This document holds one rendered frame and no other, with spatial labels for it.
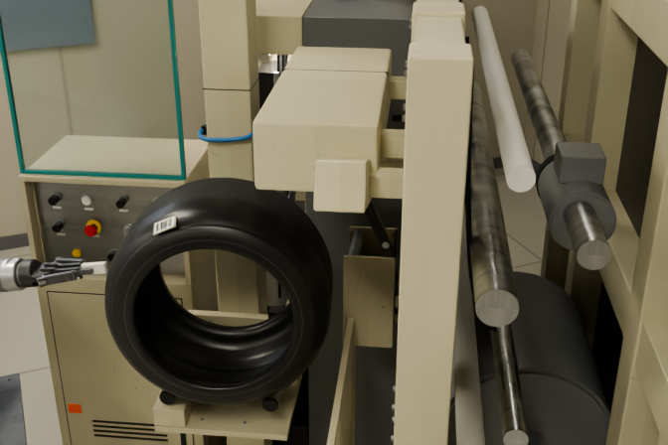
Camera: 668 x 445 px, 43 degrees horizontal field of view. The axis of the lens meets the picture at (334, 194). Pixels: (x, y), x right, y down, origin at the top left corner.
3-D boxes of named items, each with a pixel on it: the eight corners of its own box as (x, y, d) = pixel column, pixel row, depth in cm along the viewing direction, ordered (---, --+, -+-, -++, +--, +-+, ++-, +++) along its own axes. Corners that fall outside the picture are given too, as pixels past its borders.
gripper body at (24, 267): (12, 269, 221) (45, 266, 220) (26, 253, 229) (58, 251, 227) (20, 293, 224) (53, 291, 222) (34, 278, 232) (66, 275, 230)
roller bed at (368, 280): (348, 309, 267) (349, 225, 255) (395, 312, 266) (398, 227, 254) (342, 345, 249) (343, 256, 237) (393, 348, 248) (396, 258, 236)
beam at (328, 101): (295, 100, 226) (294, 45, 220) (391, 103, 224) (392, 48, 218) (251, 191, 171) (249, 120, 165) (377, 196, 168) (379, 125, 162)
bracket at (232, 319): (184, 335, 263) (181, 308, 259) (310, 343, 259) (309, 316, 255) (181, 342, 260) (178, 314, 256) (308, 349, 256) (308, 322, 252)
